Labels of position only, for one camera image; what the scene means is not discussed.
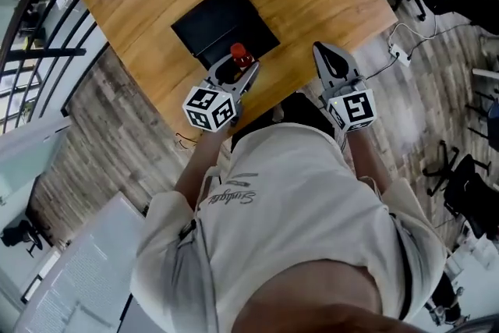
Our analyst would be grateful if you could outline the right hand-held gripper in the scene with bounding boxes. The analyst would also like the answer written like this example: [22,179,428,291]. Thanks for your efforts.
[312,41,377,150]

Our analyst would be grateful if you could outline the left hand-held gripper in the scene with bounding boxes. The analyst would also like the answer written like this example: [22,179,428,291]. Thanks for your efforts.
[182,53,261,133]

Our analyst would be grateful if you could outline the small red-capped bottle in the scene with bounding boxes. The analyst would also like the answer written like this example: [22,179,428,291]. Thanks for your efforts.
[229,42,257,72]

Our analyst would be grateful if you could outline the black box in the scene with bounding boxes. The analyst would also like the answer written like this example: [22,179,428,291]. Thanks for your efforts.
[170,0,282,72]

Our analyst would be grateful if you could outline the person's right forearm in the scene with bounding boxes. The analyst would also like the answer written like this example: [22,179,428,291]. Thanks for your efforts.
[344,128,393,195]

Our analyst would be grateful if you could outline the person's left forearm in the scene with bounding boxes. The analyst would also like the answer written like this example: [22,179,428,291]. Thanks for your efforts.
[173,125,235,208]

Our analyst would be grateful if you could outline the person's black trousers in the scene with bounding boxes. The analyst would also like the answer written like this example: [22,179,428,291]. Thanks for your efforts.
[229,90,337,154]

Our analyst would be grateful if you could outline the white power strip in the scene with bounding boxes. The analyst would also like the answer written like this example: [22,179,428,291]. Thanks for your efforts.
[388,43,414,69]

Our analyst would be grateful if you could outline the person's white shirt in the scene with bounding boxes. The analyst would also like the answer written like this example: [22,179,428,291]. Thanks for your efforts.
[129,122,448,333]

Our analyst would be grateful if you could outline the black metal railing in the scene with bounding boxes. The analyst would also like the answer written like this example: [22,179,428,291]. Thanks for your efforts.
[0,0,115,134]

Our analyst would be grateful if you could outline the white desk panel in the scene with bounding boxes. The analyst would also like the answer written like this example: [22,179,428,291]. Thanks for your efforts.
[14,190,148,333]

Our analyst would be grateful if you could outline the small black swivel chair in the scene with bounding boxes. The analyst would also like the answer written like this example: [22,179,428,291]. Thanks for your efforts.
[0,219,44,259]

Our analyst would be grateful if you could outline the black power cable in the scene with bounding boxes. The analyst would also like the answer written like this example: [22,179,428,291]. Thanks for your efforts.
[364,53,400,82]

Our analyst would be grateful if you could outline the thin black floor cable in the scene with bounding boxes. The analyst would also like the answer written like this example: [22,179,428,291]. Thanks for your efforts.
[174,132,199,150]

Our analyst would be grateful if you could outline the white power cable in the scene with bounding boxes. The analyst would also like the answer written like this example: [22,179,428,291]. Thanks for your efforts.
[387,13,472,51]

